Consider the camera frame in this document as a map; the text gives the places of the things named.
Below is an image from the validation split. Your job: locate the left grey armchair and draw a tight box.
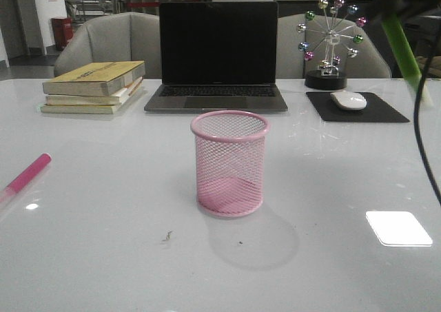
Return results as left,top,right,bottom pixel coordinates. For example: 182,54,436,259
54,12,162,79

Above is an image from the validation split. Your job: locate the grey open laptop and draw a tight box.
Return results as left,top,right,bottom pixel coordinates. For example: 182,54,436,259
144,1,287,113

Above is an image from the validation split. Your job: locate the green marker pen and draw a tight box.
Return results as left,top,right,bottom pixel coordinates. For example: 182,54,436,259
382,14,422,95

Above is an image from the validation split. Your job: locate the red fire cabinet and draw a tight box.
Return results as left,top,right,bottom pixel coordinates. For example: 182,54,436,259
51,17,73,50

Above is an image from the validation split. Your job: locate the white computer mouse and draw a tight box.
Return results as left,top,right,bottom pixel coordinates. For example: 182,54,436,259
330,90,367,110

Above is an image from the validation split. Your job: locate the black mouse pad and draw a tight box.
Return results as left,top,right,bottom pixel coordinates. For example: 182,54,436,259
306,92,409,123

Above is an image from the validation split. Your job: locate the pink marker pen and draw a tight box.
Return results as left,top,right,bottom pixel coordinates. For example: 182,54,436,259
1,153,52,211

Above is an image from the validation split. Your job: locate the right grey armchair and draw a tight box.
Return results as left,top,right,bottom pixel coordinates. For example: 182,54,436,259
276,14,391,79

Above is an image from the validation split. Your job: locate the grey armchair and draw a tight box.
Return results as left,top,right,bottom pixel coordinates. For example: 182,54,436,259
276,14,391,79
54,12,162,79

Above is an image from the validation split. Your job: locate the ferris wheel desk ornament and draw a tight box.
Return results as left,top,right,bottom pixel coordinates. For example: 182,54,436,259
296,0,367,90

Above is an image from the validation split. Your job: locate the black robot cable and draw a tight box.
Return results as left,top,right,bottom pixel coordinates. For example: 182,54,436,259
412,55,441,205

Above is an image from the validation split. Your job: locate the pink mesh pen holder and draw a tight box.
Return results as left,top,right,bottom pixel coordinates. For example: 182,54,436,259
190,110,269,217

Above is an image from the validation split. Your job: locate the top yellow book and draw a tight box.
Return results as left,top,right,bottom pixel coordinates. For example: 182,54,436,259
43,61,145,96

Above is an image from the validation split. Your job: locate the dark cabinet counter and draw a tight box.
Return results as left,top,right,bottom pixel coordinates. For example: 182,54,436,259
275,0,373,17

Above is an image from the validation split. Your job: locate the bottom pale book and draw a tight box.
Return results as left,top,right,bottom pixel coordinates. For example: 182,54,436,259
40,91,136,114

